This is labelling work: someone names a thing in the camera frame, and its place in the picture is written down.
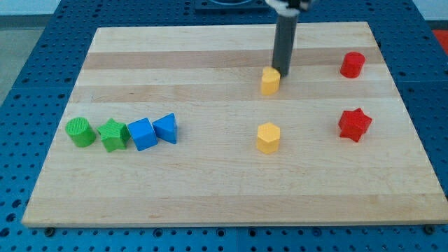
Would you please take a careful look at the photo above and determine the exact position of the white black robot end mount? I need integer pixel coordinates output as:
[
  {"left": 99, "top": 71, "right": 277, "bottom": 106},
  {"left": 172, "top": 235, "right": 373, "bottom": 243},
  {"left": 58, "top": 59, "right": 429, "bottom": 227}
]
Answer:
[{"left": 265, "top": 0, "right": 315, "bottom": 17}]

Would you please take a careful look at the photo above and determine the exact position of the light wooden board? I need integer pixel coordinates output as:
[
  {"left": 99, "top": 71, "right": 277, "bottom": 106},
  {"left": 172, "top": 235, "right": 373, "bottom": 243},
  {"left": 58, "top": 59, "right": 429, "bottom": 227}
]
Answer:
[{"left": 22, "top": 22, "right": 447, "bottom": 228}]

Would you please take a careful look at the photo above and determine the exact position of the blue cube block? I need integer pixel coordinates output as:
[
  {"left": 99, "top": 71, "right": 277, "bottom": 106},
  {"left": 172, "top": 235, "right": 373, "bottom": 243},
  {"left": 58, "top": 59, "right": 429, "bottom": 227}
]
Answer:
[{"left": 127, "top": 118, "right": 158, "bottom": 151}]

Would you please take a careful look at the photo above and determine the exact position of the blue triangle block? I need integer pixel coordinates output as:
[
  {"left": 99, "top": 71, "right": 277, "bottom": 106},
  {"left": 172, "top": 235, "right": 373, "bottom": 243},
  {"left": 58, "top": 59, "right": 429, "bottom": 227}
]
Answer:
[{"left": 153, "top": 113, "right": 177, "bottom": 144}]

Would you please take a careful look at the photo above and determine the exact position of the yellow hexagon block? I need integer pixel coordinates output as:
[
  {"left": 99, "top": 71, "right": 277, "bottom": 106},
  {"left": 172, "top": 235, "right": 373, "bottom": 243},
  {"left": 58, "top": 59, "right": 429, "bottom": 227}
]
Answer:
[{"left": 256, "top": 122, "right": 281, "bottom": 154}]

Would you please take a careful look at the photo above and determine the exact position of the red cylinder block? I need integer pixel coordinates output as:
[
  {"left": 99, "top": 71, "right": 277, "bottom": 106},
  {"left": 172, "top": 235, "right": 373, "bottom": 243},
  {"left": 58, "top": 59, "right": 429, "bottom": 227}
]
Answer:
[{"left": 339, "top": 51, "right": 365, "bottom": 78}]

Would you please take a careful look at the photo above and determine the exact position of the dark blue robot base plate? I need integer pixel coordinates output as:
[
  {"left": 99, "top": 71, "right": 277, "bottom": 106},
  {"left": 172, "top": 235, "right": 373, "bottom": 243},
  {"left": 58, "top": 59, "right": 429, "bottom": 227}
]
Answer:
[{"left": 193, "top": 0, "right": 270, "bottom": 13}]

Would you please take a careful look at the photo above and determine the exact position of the green cylinder block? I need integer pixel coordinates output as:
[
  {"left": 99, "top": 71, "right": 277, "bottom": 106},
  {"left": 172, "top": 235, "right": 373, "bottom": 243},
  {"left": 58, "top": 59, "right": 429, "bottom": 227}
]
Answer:
[{"left": 65, "top": 117, "right": 96, "bottom": 148}]

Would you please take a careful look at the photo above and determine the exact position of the red star block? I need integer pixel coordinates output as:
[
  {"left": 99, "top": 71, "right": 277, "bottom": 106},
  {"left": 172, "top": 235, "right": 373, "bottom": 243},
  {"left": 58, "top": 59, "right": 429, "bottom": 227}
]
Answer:
[{"left": 338, "top": 108, "right": 373, "bottom": 142}]

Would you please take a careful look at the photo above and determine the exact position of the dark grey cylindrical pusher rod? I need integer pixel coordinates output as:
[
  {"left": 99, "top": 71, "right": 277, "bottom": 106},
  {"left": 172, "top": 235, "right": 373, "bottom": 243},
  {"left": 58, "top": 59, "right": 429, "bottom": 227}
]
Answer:
[{"left": 272, "top": 15, "right": 298, "bottom": 76}]

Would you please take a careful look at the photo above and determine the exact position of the green star block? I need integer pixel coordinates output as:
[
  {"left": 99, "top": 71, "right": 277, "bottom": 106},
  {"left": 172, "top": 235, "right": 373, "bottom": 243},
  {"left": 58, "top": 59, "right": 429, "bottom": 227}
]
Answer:
[{"left": 97, "top": 118, "right": 130, "bottom": 153}]

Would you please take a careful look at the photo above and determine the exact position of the yellow heart block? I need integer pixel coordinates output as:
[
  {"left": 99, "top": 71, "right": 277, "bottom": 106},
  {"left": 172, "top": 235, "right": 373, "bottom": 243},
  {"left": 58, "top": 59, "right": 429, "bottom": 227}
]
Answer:
[{"left": 260, "top": 66, "right": 281, "bottom": 95}]

